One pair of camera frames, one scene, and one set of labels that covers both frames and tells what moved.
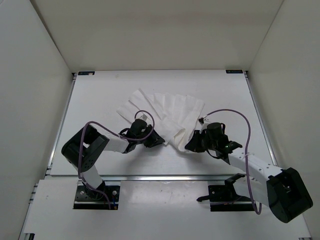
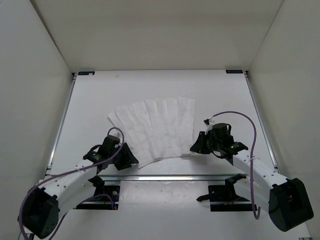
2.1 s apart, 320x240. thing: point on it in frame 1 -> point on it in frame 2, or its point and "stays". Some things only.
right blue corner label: [234, 71] stays
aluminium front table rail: [141, 178] stays
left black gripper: [155, 139] -> [128, 156]
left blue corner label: [91, 73] stays
